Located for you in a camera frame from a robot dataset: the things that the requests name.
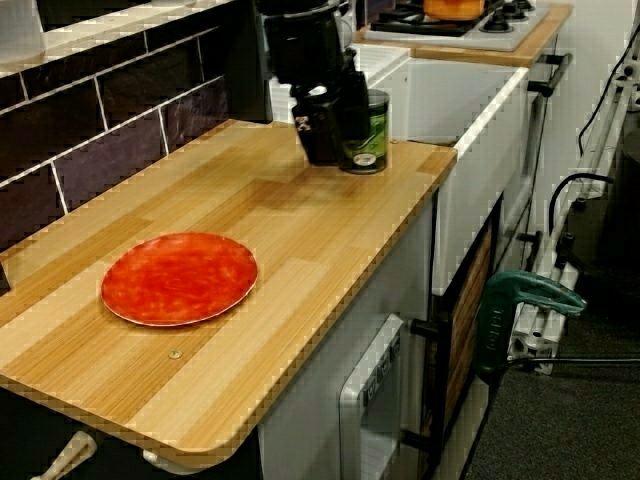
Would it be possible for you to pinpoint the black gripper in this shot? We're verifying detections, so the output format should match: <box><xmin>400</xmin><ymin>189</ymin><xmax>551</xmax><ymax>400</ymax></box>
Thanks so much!
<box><xmin>289</xmin><ymin>54</ymin><xmax>374</xmax><ymax>165</ymax></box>

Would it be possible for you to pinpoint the grey toy dishwasher door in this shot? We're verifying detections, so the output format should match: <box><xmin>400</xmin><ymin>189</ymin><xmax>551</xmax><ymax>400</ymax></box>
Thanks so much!
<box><xmin>337</xmin><ymin>313</ymin><xmax>404</xmax><ymax>480</ymax></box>

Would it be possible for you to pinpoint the orange red round plate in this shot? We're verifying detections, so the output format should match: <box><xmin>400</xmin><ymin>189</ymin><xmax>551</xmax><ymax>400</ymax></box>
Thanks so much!
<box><xmin>101</xmin><ymin>232</ymin><xmax>259</xmax><ymax>328</ymax></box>

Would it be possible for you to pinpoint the thin black cable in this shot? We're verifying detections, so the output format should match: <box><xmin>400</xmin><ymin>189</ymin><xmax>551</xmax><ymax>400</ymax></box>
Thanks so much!
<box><xmin>578</xmin><ymin>27</ymin><xmax>640</xmax><ymax>156</ymax></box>

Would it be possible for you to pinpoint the black bin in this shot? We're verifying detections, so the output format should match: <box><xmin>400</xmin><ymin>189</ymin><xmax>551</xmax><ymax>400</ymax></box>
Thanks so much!
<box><xmin>597</xmin><ymin>119</ymin><xmax>640</xmax><ymax>326</ymax></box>

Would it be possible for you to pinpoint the black metal crate frame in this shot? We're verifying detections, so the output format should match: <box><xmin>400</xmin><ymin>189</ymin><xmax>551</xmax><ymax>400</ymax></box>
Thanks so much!
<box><xmin>402</xmin><ymin>192</ymin><xmax>505</xmax><ymax>480</ymax></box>

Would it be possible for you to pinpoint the cream plastic hook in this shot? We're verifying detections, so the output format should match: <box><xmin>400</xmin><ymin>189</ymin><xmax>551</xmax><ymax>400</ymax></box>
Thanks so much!
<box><xmin>141</xmin><ymin>448</ymin><xmax>201</xmax><ymax>476</ymax></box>
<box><xmin>30</xmin><ymin>430</ymin><xmax>97</xmax><ymax>480</ymax></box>

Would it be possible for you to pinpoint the green pea can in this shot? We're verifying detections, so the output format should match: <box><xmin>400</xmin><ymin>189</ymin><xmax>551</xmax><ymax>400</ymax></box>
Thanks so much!
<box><xmin>342</xmin><ymin>88</ymin><xmax>391</xmax><ymax>175</ymax></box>

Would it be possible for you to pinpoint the black oven handle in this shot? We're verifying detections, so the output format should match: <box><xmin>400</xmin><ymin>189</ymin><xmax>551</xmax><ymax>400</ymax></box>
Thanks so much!
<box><xmin>527</xmin><ymin>52</ymin><xmax>574</xmax><ymax>99</ymax></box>

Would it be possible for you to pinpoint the white plastic jar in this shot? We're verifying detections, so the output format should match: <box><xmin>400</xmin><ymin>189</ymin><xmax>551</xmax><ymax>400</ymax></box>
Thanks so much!
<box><xmin>0</xmin><ymin>0</ymin><xmax>45</xmax><ymax>57</ymax></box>

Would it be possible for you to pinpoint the orange toy pot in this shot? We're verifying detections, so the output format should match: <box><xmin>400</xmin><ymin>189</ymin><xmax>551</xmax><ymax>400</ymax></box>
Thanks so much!
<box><xmin>422</xmin><ymin>0</ymin><xmax>486</xmax><ymax>22</ymax></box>

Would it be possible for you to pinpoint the grey toy stove top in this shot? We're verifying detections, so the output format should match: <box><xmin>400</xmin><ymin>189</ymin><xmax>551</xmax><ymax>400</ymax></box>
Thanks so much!
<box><xmin>363</xmin><ymin>0</ymin><xmax>551</xmax><ymax>52</ymax></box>

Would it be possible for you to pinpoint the wooden slat crate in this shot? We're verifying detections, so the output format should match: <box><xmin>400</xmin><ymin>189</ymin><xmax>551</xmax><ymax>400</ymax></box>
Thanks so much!
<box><xmin>442</xmin><ymin>227</ymin><xmax>494</xmax><ymax>426</ymax></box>

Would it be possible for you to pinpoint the aluminium extrusion frame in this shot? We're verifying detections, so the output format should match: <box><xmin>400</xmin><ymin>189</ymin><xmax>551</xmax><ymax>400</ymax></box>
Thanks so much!
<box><xmin>507</xmin><ymin>59</ymin><xmax>640</xmax><ymax>376</ymax></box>

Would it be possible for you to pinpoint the dark tiled backsplash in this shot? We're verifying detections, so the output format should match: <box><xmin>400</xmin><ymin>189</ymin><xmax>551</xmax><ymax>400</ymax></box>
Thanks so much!
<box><xmin>0</xmin><ymin>9</ymin><xmax>241</xmax><ymax>251</ymax></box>

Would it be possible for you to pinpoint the white toy sink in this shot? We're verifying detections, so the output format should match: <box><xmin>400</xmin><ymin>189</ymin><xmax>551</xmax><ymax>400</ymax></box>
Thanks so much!
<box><xmin>269</xmin><ymin>42</ymin><xmax>530</xmax><ymax>297</ymax></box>

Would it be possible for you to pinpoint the green bar clamp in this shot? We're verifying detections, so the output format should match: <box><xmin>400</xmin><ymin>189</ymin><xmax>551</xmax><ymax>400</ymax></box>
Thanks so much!
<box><xmin>473</xmin><ymin>270</ymin><xmax>588</xmax><ymax>381</ymax></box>

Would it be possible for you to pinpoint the white toy kitchen cabinet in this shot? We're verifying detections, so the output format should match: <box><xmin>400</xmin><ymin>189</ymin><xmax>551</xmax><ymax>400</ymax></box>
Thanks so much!
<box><xmin>257</xmin><ymin>197</ymin><xmax>436</xmax><ymax>480</ymax></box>

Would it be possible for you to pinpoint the dark upright kitchen panel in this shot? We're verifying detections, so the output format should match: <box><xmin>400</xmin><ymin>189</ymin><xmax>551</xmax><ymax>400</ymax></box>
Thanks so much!
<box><xmin>227</xmin><ymin>0</ymin><xmax>275</xmax><ymax>125</ymax></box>

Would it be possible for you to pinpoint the thick black cable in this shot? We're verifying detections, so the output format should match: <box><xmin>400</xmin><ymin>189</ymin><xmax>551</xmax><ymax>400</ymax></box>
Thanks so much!
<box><xmin>548</xmin><ymin>172</ymin><xmax>615</xmax><ymax>236</ymax></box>

